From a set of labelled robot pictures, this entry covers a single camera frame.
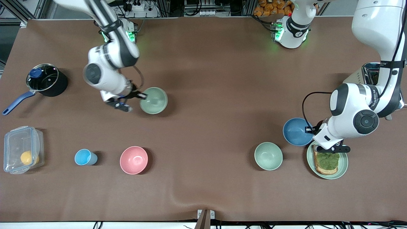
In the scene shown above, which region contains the blue bowl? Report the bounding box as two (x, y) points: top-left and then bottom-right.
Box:
(283, 118), (315, 147)

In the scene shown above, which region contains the light green bowl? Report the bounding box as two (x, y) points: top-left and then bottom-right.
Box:
(140, 87), (168, 115)
(254, 142), (283, 171)

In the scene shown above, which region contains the pink bowl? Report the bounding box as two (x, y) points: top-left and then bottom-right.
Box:
(120, 146), (148, 175)

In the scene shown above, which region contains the green lettuce leaf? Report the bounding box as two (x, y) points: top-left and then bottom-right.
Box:
(316, 153), (340, 170)

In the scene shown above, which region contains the light green plate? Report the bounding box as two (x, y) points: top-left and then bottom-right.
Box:
(307, 142), (348, 180)

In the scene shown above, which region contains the toast slice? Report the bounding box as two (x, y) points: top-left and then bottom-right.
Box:
(313, 151), (338, 176)

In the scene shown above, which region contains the glass lid with blue knob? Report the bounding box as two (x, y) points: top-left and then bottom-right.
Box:
(26, 64), (59, 92)

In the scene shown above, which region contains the light blue cup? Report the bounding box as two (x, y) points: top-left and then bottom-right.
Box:
(74, 149), (98, 166)

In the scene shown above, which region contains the beige and chrome toaster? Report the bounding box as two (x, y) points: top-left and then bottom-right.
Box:
(347, 63), (407, 121)

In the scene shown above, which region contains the white power strip with plugs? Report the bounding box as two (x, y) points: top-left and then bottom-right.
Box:
(122, 0), (150, 12)

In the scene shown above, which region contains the yellow lemon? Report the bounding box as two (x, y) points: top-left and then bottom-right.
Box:
(20, 150), (40, 166)

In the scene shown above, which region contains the clear plastic lidded container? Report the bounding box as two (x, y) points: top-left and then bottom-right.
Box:
(3, 126), (45, 175)

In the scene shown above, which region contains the bag of orange snacks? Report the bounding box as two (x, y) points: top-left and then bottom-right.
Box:
(253, 0), (294, 17)

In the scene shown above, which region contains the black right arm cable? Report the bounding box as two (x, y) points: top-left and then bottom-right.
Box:
(132, 65), (145, 93)

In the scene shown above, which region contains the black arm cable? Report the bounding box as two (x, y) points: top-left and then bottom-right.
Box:
(302, 92), (334, 128)
(132, 65), (145, 93)

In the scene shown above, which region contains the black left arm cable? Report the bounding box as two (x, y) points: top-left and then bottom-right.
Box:
(302, 92), (334, 128)

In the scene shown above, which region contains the black pot with blue handle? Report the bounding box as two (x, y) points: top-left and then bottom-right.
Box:
(3, 63), (68, 115)

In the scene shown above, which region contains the aluminium frame strut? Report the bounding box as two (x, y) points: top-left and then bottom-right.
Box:
(0, 0), (51, 26)

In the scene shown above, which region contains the metal table edge bracket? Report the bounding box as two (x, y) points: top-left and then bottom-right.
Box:
(197, 209), (215, 229)

